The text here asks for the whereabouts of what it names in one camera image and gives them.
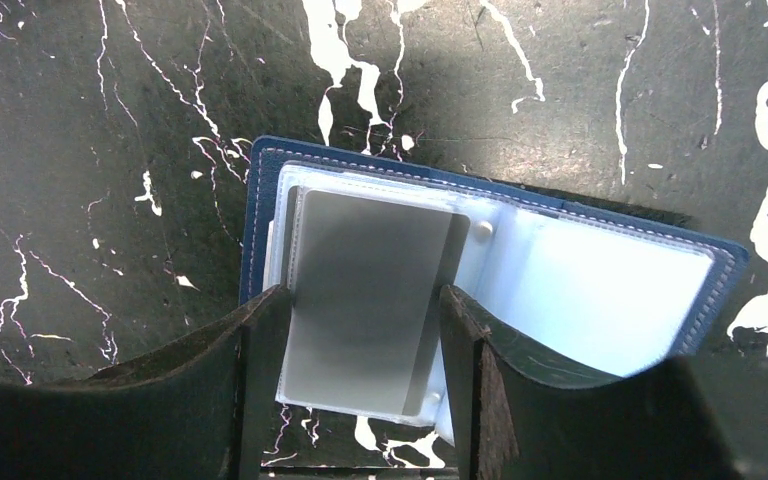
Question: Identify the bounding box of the grey card in holder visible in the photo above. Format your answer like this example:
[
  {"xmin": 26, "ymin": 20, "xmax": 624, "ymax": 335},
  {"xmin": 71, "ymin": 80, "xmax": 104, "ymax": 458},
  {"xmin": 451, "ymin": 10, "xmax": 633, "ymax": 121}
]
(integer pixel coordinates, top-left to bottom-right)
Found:
[{"xmin": 279, "ymin": 190, "xmax": 470, "ymax": 422}]

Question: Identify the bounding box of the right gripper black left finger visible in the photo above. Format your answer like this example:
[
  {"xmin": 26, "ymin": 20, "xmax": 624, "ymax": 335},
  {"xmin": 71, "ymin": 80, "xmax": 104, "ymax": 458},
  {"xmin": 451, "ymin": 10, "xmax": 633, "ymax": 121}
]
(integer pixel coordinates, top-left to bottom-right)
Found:
[{"xmin": 0, "ymin": 286, "xmax": 292, "ymax": 479}]

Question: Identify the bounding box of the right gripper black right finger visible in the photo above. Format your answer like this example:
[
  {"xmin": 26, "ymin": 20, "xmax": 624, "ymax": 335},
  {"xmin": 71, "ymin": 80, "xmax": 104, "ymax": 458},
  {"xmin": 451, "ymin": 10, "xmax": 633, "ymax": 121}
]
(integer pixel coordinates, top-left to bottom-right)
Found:
[{"xmin": 439, "ymin": 286, "xmax": 768, "ymax": 479}]

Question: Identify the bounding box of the navy blue card holder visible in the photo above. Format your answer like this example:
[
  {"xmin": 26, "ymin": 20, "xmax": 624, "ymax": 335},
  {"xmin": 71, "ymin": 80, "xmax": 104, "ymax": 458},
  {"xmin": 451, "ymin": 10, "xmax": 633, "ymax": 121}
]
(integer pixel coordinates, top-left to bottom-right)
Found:
[{"xmin": 240, "ymin": 136, "xmax": 749, "ymax": 442}]

